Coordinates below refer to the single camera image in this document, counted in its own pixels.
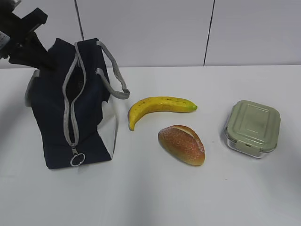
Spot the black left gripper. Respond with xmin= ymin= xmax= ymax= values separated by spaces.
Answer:
xmin=0 ymin=8 xmax=57 ymax=70

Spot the brown bread loaf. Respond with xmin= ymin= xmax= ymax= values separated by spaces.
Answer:
xmin=158 ymin=125 xmax=206 ymax=166

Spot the glass container green lid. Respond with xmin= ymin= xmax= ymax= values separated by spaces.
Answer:
xmin=223 ymin=100 xmax=281 ymax=159

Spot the navy blue lunch bag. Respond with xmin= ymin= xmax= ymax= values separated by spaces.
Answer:
xmin=25 ymin=38 xmax=130 ymax=170

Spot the yellow banana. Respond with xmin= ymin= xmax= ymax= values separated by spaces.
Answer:
xmin=128 ymin=96 xmax=198 ymax=131

